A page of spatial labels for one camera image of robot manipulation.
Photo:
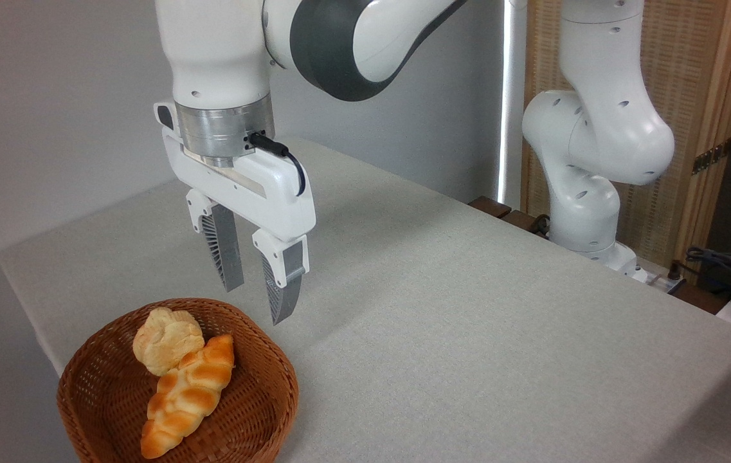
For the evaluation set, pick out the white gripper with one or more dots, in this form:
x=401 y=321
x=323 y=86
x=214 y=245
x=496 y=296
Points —
x=261 y=186

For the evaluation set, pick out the pale round bread roll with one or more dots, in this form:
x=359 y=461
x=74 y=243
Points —
x=166 y=341

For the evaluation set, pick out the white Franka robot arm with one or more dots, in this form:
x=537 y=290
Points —
x=596 y=128

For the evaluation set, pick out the golden braided bread loaf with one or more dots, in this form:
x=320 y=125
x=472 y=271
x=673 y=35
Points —
x=188 y=392

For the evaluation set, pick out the brown wicker basket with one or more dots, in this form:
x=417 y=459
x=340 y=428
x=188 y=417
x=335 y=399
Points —
x=249 y=411

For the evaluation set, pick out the white vertical pole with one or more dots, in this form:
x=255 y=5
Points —
x=512 y=96

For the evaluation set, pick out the woven bamboo folding screen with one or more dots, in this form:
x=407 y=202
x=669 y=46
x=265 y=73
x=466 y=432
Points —
x=680 y=77

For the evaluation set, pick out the black metal hinge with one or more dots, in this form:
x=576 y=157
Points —
x=711 y=156

